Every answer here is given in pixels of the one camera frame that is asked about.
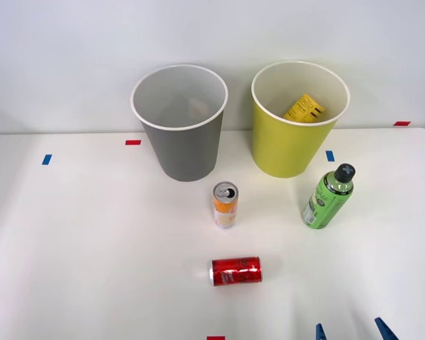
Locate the green bottle with black cap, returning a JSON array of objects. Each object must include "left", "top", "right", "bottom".
[{"left": 301, "top": 163, "right": 357, "bottom": 230}]

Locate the red drink can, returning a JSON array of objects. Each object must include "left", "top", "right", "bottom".
[{"left": 208, "top": 256, "right": 264, "bottom": 287}]

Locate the orange drink can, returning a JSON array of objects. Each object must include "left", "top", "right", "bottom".
[{"left": 212, "top": 181, "right": 240, "bottom": 230}]

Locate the yellow-green plastic waste bin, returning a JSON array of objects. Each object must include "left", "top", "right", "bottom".
[{"left": 251, "top": 60, "right": 351, "bottom": 179}]

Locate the yellow can with black print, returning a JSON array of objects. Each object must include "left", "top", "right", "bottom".
[{"left": 283, "top": 93, "right": 326, "bottom": 126}]

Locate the grey plastic waste bin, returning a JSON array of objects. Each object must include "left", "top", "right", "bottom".
[{"left": 130, "top": 63, "right": 230, "bottom": 183}]

